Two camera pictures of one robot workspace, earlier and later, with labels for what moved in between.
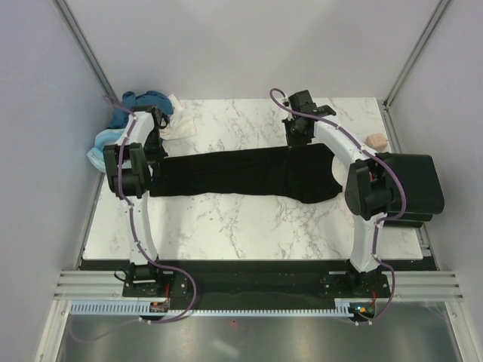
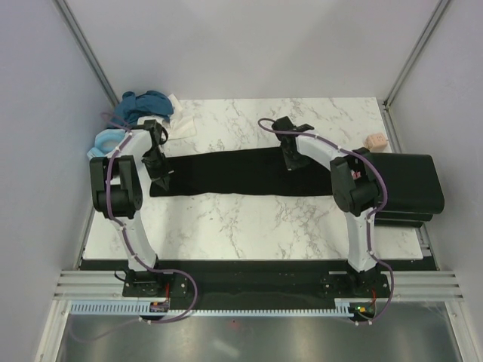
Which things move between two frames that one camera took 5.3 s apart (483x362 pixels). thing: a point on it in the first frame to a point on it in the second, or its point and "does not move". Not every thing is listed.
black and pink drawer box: x=420 y=177 does not move
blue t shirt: x=129 y=99 does not move
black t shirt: x=296 y=175 does not move
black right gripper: x=293 y=143 to x=291 y=166
